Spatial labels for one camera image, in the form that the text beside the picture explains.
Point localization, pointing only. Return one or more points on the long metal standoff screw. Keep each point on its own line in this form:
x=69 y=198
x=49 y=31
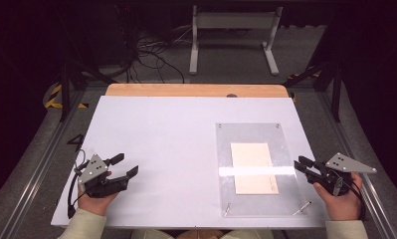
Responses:
x=302 y=208

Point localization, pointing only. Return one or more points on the metal floor rail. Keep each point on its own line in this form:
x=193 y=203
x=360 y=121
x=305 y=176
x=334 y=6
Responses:
x=368 y=192
x=37 y=172

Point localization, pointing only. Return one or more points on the white board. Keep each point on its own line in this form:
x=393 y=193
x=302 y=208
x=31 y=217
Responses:
x=166 y=149

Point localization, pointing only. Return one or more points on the wooden table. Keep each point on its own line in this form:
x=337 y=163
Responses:
x=186 y=90

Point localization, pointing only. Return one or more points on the beige paper card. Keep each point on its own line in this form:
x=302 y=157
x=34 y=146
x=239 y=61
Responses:
x=254 y=159

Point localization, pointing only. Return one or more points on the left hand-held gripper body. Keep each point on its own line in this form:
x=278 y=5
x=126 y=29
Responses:
x=92 y=169

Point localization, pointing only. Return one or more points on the black metal stand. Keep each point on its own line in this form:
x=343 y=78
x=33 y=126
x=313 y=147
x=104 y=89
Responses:
x=333 y=86
x=66 y=86

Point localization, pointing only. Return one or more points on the person's left hand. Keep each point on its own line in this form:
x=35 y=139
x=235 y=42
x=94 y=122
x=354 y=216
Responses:
x=95 y=204

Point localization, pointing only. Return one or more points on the desk with white metal legs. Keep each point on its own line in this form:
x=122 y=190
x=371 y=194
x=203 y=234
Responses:
x=234 y=20

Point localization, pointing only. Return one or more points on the yellow black hazard tape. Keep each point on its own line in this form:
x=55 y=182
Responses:
x=305 y=74
x=55 y=99

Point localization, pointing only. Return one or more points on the short metal standoff screw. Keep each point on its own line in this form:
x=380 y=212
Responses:
x=227 y=209

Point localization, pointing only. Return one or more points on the clear acrylic sheet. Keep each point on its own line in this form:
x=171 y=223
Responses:
x=226 y=186

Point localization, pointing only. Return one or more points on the person's right hand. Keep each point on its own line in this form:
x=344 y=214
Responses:
x=343 y=205

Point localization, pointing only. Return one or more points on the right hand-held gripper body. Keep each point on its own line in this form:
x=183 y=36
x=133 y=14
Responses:
x=347 y=164

